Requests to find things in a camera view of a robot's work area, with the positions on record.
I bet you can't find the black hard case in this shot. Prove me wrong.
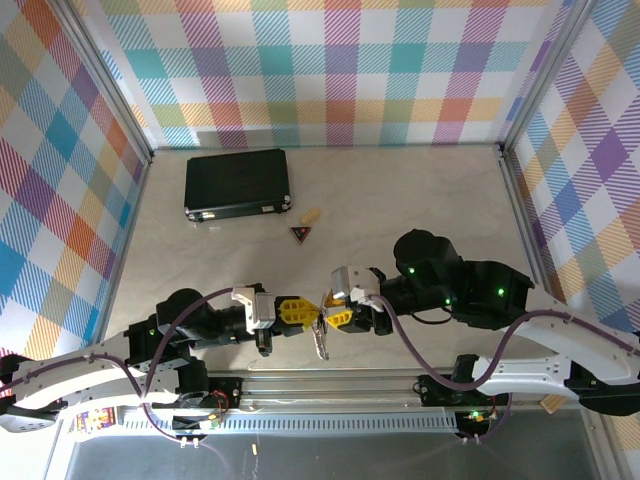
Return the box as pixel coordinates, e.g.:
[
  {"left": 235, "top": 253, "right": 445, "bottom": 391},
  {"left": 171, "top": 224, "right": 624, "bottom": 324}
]
[{"left": 183, "top": 148, "right": 294, "bottom": 224}]

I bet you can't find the colourful printed card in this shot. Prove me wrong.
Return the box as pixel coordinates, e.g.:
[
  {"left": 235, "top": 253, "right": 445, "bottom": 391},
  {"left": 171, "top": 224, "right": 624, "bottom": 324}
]
[{"left": 74, "top": 407, "right": 115, "bottom": 434}]

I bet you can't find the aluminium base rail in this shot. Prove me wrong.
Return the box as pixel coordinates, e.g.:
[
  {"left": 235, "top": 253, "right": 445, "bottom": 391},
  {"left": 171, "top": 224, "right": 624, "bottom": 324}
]
[{"left": 58, "top": 368, "right": 606, "bottom": 416}]

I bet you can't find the aluminium table edge rail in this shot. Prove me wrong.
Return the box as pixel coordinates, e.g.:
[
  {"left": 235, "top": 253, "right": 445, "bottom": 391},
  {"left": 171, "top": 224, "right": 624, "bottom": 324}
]
[
  {"left": 497, "top": 144, "right": 574, "bottom": 374},
  {"left": 88, "top": 152, "right": 155, "bottom": 375}
]

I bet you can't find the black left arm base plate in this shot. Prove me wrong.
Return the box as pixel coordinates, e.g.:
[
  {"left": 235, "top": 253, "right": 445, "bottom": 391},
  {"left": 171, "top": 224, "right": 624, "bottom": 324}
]
[{"left": 172, "top": 375, "right": 245, "bottom": 410}]

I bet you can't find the grey slotted cable duct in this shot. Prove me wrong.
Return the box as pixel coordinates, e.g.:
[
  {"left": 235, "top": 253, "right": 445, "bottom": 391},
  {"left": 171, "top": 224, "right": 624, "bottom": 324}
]
[{"left": 117, "top": 412, "right": 459, "bottom": 435}]

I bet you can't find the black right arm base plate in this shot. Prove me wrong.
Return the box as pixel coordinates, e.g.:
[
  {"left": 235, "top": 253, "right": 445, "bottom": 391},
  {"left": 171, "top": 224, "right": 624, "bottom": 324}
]
[{"left": 417, "top": 374, "right": 506, "bottom": 407}]

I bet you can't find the aluminium frame post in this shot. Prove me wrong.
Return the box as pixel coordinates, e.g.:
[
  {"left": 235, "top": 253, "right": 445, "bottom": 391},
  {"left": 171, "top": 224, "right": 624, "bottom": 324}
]
[
  {"left": 52, "top": 0, "right": 155, "bottom": 165},
  {"left": 497, "top": 0, "right": 601, "bottom": 156}
]

